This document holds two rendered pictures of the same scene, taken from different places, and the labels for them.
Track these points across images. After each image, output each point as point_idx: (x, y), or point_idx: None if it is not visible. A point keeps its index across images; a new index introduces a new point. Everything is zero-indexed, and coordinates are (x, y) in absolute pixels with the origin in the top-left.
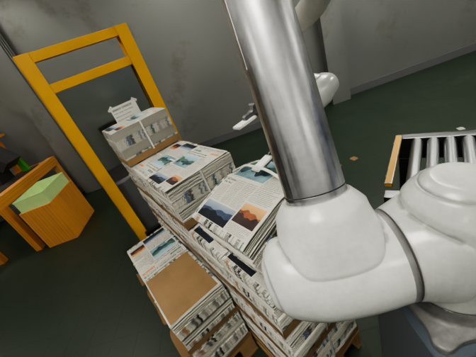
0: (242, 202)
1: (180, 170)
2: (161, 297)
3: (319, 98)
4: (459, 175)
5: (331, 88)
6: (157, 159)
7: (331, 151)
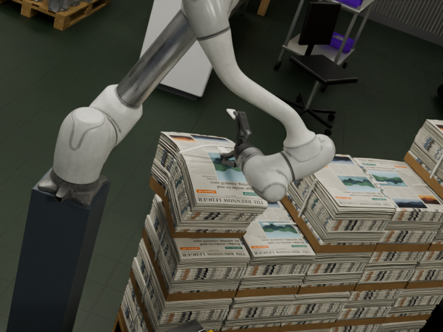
0: (200, 142)
1: (335, 172)
2: None
3: (141, 66)
4: (90, 114)
5: (253, 178)
6: (403, 178)
7: (126, 81)
